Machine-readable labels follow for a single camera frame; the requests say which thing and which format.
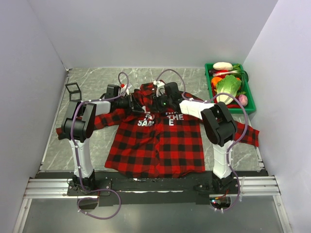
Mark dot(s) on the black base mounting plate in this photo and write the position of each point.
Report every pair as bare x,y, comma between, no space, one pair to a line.
200,189

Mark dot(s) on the small circuit board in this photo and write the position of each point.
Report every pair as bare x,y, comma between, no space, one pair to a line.
220,202

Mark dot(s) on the orange fruit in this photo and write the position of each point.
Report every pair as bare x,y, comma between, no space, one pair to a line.
215,80

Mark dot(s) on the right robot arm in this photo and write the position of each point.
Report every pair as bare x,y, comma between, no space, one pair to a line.
219,126

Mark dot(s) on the green white cabbage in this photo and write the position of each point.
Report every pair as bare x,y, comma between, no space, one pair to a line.
230,85

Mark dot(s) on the aluminium frame rail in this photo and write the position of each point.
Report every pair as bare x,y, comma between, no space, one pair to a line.
59,188

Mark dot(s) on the purple onion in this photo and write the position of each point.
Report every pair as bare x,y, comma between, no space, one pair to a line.
243,100

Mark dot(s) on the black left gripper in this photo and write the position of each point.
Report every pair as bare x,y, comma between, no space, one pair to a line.
132,103

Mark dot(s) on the black brooch display box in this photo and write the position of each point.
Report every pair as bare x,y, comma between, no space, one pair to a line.
74,91

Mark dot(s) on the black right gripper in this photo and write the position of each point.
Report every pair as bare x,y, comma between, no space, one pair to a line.
157,100

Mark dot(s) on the red black plaid shirt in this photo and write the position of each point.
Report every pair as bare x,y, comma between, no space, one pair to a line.
150,145

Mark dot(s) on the green plastic tray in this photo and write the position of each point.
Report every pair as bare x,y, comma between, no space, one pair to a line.
234,108

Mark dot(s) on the dark purple eggplant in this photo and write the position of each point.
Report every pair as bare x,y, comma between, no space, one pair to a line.
212,71

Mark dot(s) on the white potato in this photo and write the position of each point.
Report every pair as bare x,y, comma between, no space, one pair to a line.
223,66

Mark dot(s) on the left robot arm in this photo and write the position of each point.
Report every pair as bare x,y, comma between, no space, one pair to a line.
78,126

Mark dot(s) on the red chili pepper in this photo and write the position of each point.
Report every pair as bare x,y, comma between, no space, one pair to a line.
231,106

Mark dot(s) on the white green onion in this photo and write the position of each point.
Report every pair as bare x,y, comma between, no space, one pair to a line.
220,73

